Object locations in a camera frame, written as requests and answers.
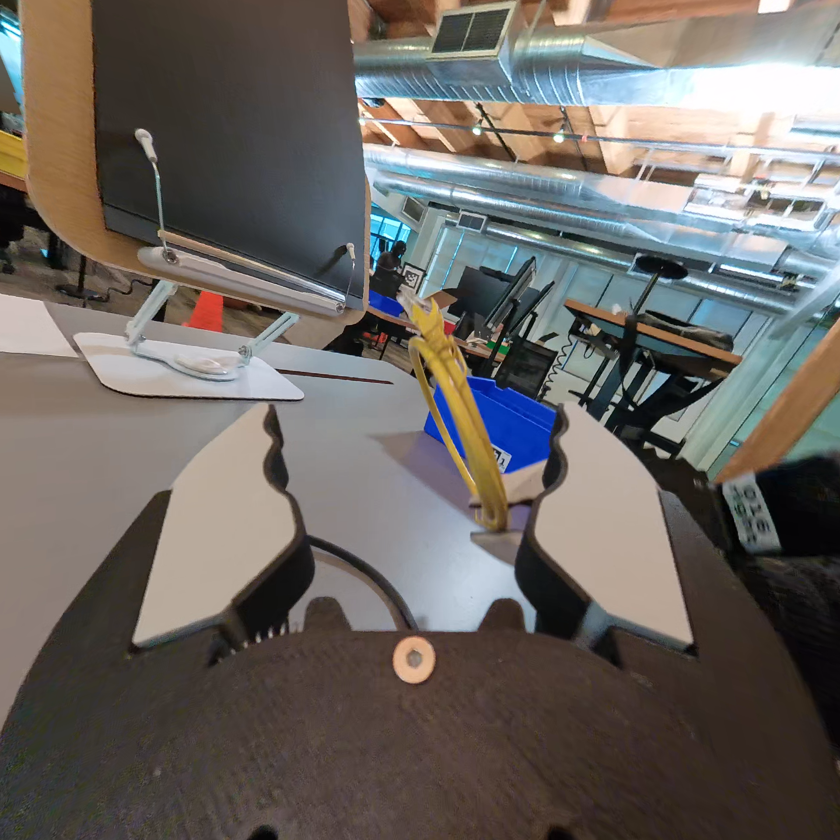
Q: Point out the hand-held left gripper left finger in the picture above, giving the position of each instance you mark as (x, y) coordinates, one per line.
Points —
(216, 525)

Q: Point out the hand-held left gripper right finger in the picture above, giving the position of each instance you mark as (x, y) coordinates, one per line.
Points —
(623, 544)

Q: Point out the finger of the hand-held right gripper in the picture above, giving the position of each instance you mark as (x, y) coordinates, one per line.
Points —
(502, 544)
(525, 485)

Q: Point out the blue bin with marker sticker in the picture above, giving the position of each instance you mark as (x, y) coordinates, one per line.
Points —
(499, 420)

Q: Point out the black monitor on arm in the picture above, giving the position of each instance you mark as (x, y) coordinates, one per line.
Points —
(525, 295)

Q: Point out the black computer case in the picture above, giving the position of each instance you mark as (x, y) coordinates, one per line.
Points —
(528, 367)

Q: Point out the black computer monitor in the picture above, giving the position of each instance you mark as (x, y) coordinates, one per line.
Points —
(482, 295)

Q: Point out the wooden-top standing desk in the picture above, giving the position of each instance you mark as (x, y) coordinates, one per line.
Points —
(656, 334)

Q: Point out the open cardboard box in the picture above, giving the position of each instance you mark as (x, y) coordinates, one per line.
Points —
(449, 298)

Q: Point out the long wooden desk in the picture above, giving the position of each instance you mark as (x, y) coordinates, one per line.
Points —
(394, 321)

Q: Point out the orange traffic cone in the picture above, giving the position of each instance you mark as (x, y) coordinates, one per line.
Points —
(205, 313)

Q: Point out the small blue storage bin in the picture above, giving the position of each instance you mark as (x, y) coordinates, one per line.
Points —
(387, 307)

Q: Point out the small marker sign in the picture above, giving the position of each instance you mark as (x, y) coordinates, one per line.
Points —
(412, 275)

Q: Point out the printed paper sheet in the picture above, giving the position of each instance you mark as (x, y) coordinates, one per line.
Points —
(26, 325)

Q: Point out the wooden board with black panel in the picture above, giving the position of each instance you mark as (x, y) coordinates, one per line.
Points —
(229, 118)

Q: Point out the vent grille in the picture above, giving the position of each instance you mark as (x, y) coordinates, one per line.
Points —
(469, 29)

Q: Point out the large silver ventilation duct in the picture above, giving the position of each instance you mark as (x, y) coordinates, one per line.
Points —
(590, 52)

